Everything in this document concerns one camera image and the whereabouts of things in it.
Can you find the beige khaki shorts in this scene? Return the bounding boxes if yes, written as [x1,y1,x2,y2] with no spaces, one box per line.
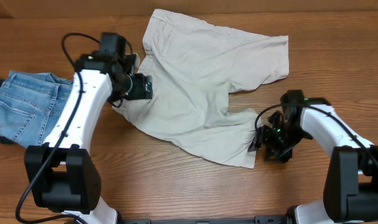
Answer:
[117,9,289,169]

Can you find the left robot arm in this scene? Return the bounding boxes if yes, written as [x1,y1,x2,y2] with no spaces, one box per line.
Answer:
[15,32,153,223]

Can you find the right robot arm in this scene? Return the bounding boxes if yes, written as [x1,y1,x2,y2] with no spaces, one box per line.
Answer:
[248,90,378,224]

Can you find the blue denim jeans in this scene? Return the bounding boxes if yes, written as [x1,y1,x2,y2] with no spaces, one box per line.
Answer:
[0,71,73,147]

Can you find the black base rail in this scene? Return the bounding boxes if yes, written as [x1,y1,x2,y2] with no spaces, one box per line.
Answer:
[117,215,295,224]

